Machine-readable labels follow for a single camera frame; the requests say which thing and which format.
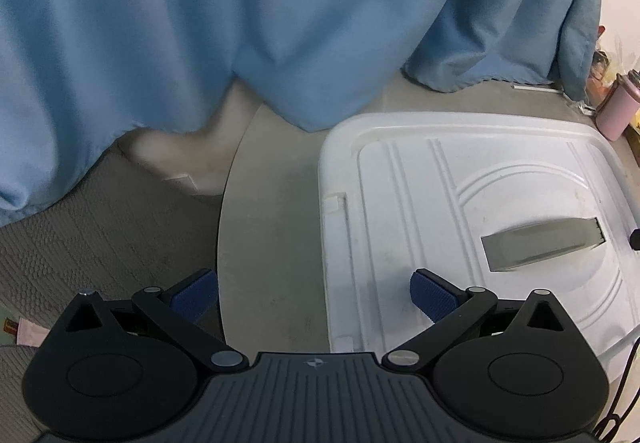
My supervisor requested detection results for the white plastic bin lid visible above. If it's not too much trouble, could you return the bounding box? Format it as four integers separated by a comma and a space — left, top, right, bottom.
319, 113, 639, 378

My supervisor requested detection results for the dark grey sofa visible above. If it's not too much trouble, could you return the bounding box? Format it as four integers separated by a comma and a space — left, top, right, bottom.
0, 142, 224, 424

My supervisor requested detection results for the pink thermos bottle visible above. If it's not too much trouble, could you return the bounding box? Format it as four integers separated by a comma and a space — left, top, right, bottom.
594, 70, 639, 141

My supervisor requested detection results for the blue curtain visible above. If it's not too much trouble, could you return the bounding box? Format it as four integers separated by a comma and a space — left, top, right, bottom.
1, 0, 601, 224

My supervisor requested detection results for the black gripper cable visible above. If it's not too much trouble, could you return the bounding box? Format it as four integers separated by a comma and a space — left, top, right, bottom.
591, 337, 640, 443

